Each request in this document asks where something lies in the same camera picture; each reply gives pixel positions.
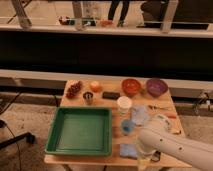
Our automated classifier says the purple bowl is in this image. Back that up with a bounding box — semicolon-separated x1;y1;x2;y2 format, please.
146;78;168;97

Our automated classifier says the small metal cup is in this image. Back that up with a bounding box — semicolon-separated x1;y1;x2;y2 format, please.
83;91;93;105

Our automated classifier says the black rectangular block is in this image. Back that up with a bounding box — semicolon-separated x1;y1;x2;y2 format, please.
102;92;120;100

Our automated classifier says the green plastic tray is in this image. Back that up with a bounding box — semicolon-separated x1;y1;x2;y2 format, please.
45;107;112;156

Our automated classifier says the wooden folding table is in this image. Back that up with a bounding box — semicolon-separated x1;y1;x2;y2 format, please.
44;80;192;168

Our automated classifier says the blue plastic cup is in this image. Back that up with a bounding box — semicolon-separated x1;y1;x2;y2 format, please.
121;119;135;135

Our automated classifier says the black handled knife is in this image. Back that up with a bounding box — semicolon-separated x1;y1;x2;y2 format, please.
172;130;182;135

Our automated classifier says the black metal clip brush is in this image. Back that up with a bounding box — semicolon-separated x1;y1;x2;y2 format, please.
151;151;161;162

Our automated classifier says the black stand leg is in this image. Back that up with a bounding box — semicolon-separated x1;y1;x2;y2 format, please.
0;132;36;150

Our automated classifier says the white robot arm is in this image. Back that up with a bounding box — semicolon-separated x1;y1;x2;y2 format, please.
138;119;213;171

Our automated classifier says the red bowl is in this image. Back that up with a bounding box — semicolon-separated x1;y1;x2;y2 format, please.
121;78;141;97

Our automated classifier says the orange carrot piece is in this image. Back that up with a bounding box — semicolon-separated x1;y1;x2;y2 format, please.
165;113;176;119

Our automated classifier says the blue sponge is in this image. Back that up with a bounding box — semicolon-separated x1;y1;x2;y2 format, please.
119;144;137;159

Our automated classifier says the red grape bunch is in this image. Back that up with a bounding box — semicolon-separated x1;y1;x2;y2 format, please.
66;81;82;99

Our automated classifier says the orange fruit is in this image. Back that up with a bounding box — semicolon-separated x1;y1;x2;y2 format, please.
90;81;102;92

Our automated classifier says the small metal fork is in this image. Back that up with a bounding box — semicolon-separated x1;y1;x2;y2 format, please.
148;105;169;110

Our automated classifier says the white paper cup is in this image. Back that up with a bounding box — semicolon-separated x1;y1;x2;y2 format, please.
117;96;132;114

